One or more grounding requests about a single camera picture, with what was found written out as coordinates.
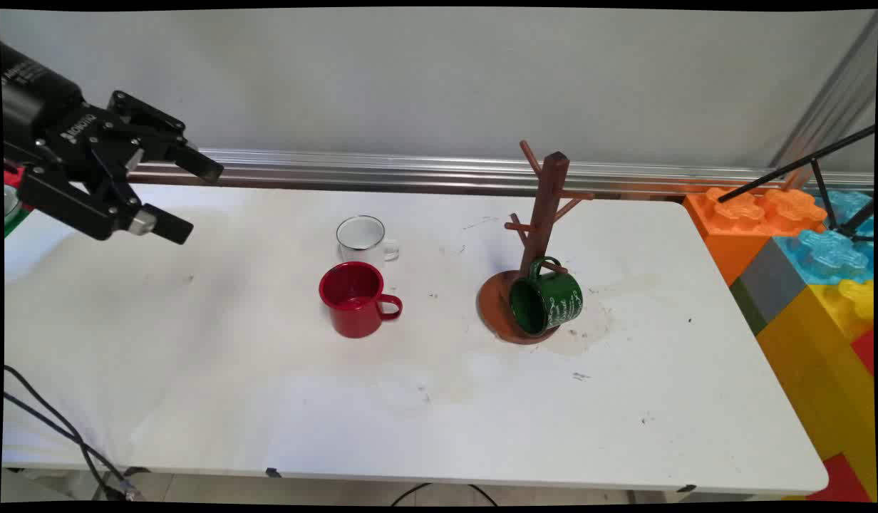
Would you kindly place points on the gray giant toy block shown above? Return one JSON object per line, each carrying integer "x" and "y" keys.
{"x": 770, "y": 281}

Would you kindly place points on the green enamel mug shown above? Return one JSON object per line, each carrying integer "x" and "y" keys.
{"x": 549, "y": 299}

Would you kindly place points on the black tripod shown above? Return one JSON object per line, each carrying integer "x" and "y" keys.
{"x": 817, "y": 160}

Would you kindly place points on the red studded toy block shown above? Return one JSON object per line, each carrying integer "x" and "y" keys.
{"x": 11, "y": 176}

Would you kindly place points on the aluminium rail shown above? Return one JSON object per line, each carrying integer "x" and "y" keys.
{"x": 446, "y": 171}

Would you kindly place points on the small red toy block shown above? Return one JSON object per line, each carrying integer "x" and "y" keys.
{"x": 865, "y": 350}

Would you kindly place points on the large red toy block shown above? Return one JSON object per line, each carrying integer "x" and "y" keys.
{"x": 842, "y": 481}

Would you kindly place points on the orange giant toy block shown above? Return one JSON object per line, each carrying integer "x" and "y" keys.
{"x": 738, "y": 224}

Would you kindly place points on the red enamel mug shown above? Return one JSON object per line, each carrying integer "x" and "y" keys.
{"x": 353, "y": 303}

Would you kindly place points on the blue giant toy block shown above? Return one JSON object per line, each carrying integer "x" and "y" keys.
{"x": 831, "y": 253}

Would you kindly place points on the brown wooden mug tree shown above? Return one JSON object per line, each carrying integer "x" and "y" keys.
{"x": 532, "y": 235}

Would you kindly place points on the yellow giant toy block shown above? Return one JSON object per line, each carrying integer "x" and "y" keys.
{"x": 824, "y": 370}

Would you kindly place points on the aluminium post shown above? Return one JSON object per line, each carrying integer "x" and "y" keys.
{"x": 831, "y": 100}

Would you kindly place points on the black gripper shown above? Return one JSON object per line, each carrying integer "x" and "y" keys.
{"x": 40, "y": 107}

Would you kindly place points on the silver metal can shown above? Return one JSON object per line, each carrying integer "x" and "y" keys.
{"x": 9, "y": 199}

